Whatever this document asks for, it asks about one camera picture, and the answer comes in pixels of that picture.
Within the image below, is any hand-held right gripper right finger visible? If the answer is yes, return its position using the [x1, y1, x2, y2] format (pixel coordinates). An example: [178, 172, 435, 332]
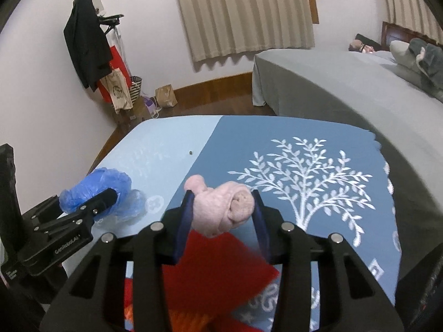
[251, 189, 405, 332]

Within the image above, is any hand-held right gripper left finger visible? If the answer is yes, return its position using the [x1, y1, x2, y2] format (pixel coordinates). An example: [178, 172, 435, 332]
[40, 190, 196, 332]

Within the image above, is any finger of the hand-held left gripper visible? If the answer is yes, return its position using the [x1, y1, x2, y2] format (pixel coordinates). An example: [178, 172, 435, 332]
[69, 188, 118, 224]

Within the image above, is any blue plastic bag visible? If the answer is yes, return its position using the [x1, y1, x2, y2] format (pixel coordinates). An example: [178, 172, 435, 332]
[59, 167, 146, 225]

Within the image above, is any pink sock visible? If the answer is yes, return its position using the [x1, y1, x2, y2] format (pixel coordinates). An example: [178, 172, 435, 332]
[183, 175, 255, 238]

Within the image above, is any red glove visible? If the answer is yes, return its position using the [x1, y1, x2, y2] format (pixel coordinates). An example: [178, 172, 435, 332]
[123, 230, 281, 319]

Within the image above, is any orange mesh net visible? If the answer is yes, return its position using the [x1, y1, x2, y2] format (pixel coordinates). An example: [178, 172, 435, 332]
[125, 304, 222, 332]

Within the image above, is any blue tree-print blanket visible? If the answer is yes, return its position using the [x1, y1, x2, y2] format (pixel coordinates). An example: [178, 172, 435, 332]
[86, 115, 402, 332]

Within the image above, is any cardboard box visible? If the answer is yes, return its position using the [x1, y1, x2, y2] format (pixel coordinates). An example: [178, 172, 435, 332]
[112, 98, 153, 128]

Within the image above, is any purple white appliance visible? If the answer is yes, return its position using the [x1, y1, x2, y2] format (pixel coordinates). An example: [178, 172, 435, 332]
[143, 97, 160, 118]

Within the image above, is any beige tote bag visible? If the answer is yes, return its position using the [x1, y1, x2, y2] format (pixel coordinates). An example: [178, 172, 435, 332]
[104, 68, 134, 113]

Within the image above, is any striped bag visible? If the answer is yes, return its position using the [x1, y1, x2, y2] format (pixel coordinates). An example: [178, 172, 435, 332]
[130, 76, 143, 102]

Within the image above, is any brown paper bag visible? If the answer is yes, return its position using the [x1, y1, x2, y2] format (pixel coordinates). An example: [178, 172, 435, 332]
[155, 85, 179, 108]

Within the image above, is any red bag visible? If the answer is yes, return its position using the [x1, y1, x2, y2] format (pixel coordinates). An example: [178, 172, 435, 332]
[97, 45, 132, 102]

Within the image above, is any black jacket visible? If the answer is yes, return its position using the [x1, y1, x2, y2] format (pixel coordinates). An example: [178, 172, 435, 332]
[63, 0, 113, 92]

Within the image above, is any bed with grey sheet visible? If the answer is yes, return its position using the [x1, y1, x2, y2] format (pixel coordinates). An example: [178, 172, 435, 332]
[251, 48, 443, 270]

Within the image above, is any plush toy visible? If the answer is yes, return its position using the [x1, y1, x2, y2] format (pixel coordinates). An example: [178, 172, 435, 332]
[348, 40, 376, 54]

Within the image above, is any black pillow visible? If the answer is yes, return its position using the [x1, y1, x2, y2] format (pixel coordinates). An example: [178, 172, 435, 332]
[355, 33, 383, 51]

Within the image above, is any wide beige curtain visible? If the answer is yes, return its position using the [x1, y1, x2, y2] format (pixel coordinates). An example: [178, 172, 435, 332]
[172, 0, 316, 63]

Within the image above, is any folded grey quilt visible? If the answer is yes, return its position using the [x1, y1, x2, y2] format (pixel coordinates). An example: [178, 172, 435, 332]
[389, 40, 443, 102]

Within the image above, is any wooden headboard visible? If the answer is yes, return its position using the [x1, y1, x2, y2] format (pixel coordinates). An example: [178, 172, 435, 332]
[382, 21, 443, 47]

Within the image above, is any dark grey towel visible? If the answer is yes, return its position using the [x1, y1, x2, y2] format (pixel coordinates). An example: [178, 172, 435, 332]
[408, 38, 443, 89]

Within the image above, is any narrow beige curtain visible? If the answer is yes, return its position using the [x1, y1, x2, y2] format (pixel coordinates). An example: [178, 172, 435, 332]
[377, 0, 443, 47]

